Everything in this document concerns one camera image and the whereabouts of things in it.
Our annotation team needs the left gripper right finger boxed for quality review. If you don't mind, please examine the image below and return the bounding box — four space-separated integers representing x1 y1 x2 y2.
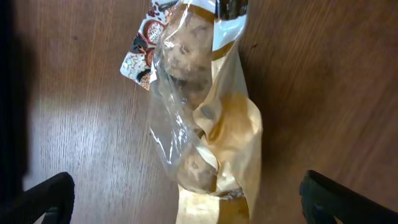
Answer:
299 170 397 224

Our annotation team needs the brown white snack pouch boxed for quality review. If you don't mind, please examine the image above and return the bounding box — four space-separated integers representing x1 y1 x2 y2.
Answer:
120 0 262 223

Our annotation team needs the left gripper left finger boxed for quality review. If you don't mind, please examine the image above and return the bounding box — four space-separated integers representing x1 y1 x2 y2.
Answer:
1 172 75 224

